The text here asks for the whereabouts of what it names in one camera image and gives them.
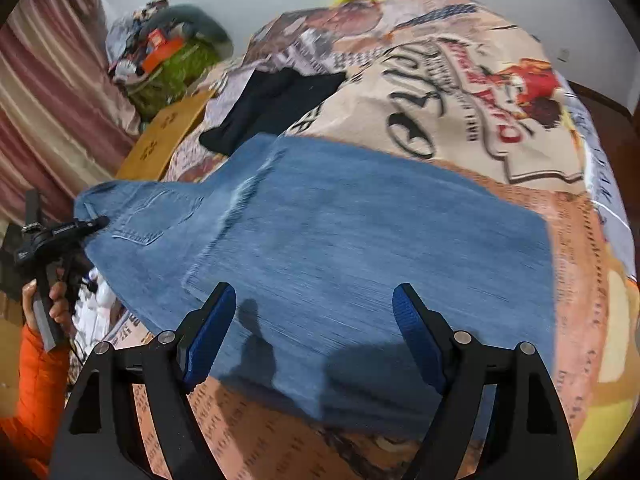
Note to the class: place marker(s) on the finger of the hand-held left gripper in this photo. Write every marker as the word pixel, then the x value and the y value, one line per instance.
pixel 82 227

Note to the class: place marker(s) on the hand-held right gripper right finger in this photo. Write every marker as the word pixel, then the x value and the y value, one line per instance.
pixel 417 340

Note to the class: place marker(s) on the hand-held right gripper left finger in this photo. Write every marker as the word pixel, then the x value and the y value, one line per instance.
pixel 210 340

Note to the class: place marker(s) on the blue denim pants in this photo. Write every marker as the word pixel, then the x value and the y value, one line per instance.
pixel 340 260

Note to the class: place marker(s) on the person's left forearm orange sleeve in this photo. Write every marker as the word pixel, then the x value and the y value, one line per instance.
pixel 35 400

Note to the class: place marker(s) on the person's left hand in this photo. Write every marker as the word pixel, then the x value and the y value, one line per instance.
pixel 59 305

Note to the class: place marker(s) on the wooden lap desk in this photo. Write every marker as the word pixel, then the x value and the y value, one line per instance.
pixel 165 135

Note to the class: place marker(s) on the striped pink curtain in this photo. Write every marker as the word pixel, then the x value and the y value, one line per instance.
pixel 45 85

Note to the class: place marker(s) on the green patterned bag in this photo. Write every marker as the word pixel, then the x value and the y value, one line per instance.
pixel 175 75

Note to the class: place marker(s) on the flat orange box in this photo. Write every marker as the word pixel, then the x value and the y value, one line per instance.
pixel 160 52

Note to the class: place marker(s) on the pile of crumpled clothes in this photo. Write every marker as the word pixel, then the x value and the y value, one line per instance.
pixel 125 30

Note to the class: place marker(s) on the black folded garment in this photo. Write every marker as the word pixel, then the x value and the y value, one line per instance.
pixel 270 105

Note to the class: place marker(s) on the printed blanket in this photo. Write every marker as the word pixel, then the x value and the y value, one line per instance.
pixel 500 125

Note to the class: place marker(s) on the grey plush toy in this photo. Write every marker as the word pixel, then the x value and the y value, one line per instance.
pixel 200 22

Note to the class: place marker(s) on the white wall socket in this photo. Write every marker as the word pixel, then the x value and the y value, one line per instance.
pixel 564 55

